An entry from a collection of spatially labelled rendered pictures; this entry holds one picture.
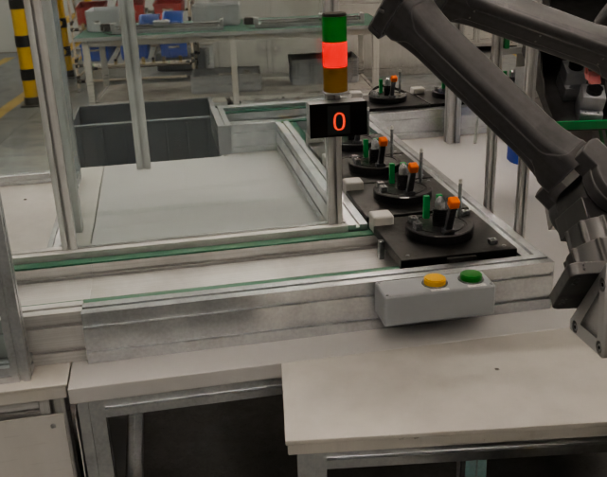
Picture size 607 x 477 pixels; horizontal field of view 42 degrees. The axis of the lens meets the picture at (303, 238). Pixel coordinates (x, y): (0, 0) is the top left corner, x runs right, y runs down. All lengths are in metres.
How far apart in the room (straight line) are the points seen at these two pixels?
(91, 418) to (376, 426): 0.52
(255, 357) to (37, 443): 0.41
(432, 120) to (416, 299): 1.51
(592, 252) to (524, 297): 0.65
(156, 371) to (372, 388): 0.38
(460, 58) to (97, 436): 0.90
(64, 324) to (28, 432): 0.20
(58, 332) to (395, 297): 0.60
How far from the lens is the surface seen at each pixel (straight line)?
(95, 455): 1.51
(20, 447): 1.52
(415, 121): 2.87
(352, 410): 1.29
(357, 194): 1.93
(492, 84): 1.04
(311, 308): 1.47
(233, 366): 1.42
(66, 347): 1.49
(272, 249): 1.70
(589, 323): 0.99
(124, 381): 1.42
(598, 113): 1.66
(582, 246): 0.97
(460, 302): 1.47
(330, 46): 1.63
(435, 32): 1.06
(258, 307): 1.46
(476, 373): 1.40
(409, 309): 1.44
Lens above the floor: 1.58
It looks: 21 degrees down
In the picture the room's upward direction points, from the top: 2 degrees counter-clockwise
